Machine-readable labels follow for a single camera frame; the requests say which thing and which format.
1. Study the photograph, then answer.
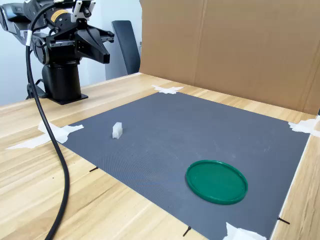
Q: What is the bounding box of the white masking tape piece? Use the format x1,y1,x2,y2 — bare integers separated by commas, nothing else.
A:
151,84,185,96
222,221,267,240
4,119,85,151
287,118,320,138

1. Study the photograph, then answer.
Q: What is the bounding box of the brown cardboard partition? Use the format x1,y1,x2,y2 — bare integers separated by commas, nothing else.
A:
138,0,320,116

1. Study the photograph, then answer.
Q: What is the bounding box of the dark grey mat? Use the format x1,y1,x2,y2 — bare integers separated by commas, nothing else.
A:
59,91,312,240

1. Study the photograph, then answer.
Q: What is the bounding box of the dark grey chair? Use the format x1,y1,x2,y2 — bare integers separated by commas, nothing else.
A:
110,19,141,76

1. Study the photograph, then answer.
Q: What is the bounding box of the round green lid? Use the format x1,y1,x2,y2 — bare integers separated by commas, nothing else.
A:
185,159,249,206

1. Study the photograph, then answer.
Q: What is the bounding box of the thick black camera cable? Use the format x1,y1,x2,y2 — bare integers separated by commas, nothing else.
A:
25,0,78,240

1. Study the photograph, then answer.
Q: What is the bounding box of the small white plastic terminal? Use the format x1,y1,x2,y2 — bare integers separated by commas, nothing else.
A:
111,121,124,140

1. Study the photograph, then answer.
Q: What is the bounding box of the black base cable bundle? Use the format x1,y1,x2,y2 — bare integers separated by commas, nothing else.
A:
25,78,49,100

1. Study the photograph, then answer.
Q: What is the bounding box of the white gripper camera box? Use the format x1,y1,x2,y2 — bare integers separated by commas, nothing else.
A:
70,0,96,24

